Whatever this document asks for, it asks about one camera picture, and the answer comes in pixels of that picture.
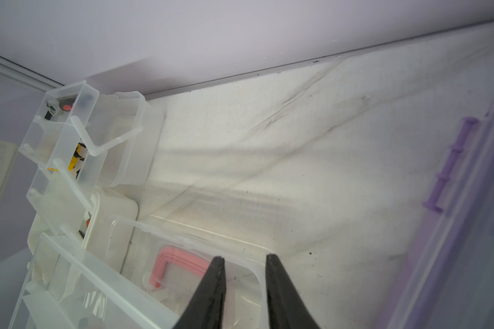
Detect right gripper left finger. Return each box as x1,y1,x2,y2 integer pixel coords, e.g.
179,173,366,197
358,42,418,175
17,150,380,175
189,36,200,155
174,256,226,329

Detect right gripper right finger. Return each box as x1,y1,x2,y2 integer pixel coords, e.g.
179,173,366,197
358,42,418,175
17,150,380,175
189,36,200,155
265,254,319,329

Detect pink toolbox clear lid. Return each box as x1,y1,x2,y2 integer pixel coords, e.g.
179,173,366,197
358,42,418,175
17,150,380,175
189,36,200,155
7,213,273,329

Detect purple toolbox clear lid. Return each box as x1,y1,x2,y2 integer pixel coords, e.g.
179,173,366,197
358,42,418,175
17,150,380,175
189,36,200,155
376,100,494,328

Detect white toolbox clear lid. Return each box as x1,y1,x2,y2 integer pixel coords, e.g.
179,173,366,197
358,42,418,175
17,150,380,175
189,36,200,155
20,81,166,271

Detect ratchet wrench red handle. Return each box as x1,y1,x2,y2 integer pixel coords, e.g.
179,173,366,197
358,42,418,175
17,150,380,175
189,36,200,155
44,96,76,121

